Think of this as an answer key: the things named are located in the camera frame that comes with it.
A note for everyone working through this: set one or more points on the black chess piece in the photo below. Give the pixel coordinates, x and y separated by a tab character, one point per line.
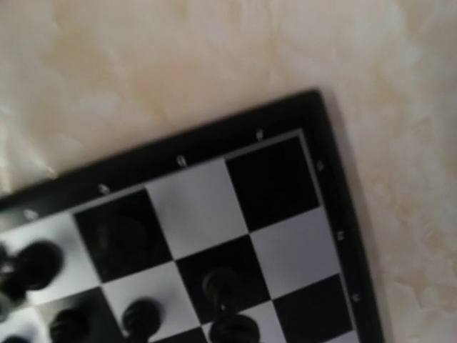
141	320
33	268
69	326
222	287

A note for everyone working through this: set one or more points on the black white chess board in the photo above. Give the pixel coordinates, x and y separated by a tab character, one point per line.
262	193

